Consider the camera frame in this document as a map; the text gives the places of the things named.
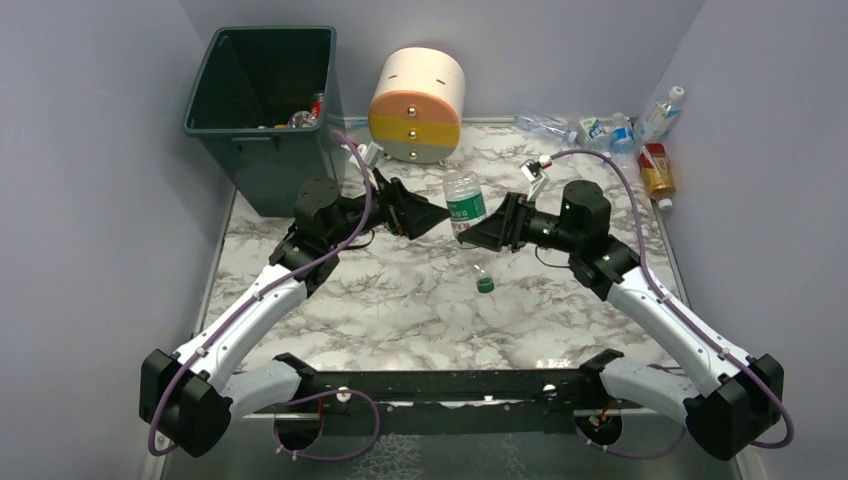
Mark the green label water bottle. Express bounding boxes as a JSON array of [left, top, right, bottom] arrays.
[[443, 171, 495, 294]]

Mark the red label clear bottle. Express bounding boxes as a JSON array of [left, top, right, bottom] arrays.
[[310, 92, 324, 122]]

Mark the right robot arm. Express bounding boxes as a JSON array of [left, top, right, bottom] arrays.
[[459, 180, 784, 460]]

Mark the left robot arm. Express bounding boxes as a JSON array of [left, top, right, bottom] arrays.
[[139, 171, 449, 457]]

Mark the dark green plastic bin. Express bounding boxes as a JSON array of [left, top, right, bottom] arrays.
[[182, 26, 348, 217]]

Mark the blue cap clear bottle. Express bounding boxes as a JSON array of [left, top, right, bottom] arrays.
[[609, 112, 636, 169]]

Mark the amber tea bottle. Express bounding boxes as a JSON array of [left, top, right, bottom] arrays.
[[637, 143, 676, 212]]

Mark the clear bottle at back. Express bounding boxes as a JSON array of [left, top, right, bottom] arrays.
[[514, 109, 578, 145]]

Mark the round pastel drawer cabinet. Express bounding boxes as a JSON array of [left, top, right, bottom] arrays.
[[367, 47, 466, 164]]

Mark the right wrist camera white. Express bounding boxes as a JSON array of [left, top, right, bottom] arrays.
[[520, 155, 552, 203]]

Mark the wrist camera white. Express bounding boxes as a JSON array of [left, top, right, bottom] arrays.
[[356, 141, 385, 170], [520, 155, 552, 203]]

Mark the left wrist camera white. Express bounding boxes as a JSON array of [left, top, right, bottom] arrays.
[[356, 141, 385, 170]]

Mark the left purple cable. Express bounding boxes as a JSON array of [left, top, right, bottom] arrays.
[[146, 129, 382, 462]]

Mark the aluminium frame rail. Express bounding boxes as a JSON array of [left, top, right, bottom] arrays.
[[172, 358, 704, 423]]

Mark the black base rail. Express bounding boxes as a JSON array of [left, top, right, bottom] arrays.
[[261, 369, 630, 436]]

